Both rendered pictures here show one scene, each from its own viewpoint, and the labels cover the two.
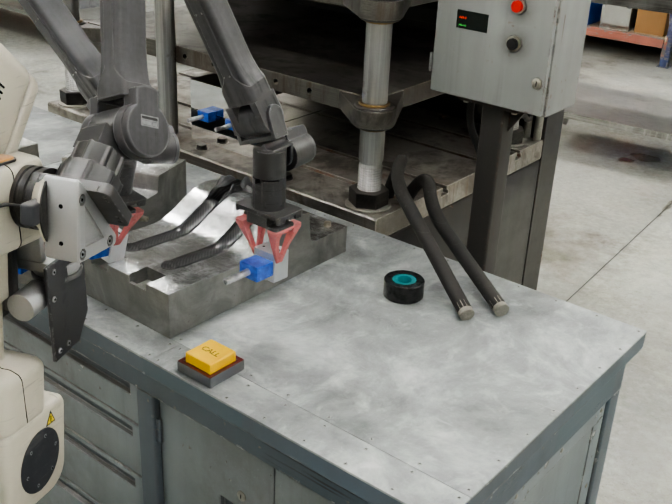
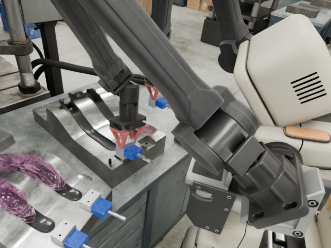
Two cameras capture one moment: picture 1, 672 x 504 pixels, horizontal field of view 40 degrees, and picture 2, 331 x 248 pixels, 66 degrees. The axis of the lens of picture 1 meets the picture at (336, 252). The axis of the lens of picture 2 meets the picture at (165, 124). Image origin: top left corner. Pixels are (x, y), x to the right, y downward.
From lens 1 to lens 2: 1.79 m
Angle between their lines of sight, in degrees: 77
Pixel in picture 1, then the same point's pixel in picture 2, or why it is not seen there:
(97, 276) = (126, 168)
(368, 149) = (29, 63)
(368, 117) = (29, 46)
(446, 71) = (31, 12)
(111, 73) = (242, 24)
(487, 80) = (52, 9)
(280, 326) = (152, 122)
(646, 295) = not seen: outside the picture
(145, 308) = (153, 152)
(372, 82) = (21, 28)
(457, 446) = not seen: hidden behind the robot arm
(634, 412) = not seen: hidden behind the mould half
